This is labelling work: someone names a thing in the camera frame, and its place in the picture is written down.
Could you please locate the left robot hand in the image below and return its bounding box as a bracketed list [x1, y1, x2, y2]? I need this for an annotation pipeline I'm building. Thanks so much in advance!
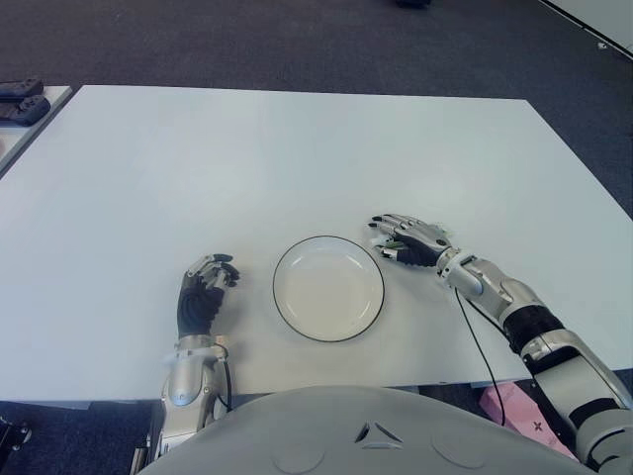
[176, 252, 242, 342]

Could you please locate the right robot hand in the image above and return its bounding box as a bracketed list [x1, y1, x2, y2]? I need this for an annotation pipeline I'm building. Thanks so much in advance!
[365, 213, 454, 271]

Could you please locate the green toothpaste tube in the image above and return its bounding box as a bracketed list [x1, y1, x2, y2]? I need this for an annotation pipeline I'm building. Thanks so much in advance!
[371, 223, 455, 260]

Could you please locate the white plate black rim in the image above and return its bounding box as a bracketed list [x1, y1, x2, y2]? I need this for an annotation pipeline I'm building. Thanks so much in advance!
[272, 236, 387, 344]

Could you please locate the pink cardboard box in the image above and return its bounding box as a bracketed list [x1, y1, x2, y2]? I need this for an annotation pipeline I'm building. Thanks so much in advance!
[480, 384, 575, 457]

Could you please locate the grey robot torso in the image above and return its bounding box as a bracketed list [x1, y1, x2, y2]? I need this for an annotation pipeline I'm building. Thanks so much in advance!
[137, 385, 594, 475]

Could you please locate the black metal base part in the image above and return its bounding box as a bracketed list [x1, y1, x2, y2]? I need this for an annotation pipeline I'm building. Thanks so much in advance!
[0, 414, 34, 452]

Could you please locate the white side table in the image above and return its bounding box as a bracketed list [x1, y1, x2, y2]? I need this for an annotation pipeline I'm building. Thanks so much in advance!
[0, 84, 74, 175]

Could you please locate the black game controller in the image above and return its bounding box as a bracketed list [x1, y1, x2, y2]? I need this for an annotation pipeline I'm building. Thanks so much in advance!
[0, 75, 45, 98]
[0, 95, 52, 126]

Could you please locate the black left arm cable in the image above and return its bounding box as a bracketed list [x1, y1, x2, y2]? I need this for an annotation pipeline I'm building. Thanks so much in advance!
[211, 344, 234, 413]

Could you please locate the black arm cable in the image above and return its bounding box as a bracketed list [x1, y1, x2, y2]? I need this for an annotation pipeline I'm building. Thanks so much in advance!
[211, 344, 234, 413]
[453, 289, 507, 428]

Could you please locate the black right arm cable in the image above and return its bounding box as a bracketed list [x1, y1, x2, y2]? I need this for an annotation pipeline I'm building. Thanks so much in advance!
[453, 289, 507, 428]

